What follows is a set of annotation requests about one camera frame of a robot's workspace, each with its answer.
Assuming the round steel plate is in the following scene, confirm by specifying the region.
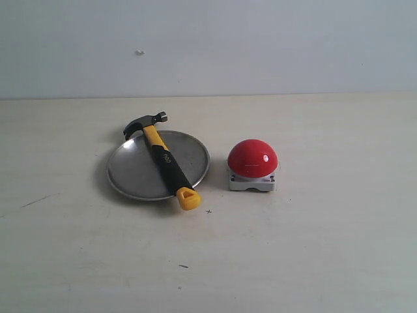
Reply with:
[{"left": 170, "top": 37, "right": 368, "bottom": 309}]
[{"left": 106, "top": 130, "right": 210, "bottom": 201}]

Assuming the red dome push button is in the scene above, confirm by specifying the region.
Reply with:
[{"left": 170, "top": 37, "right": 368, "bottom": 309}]
[{"left": 227, "top": 139, "right": 280, "bottom": 192}]

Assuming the yellow black claw hammer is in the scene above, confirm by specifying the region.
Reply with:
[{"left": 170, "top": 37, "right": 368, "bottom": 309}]
[{"left": 123, "top": 112, "right": 202, "bottom": 211}]

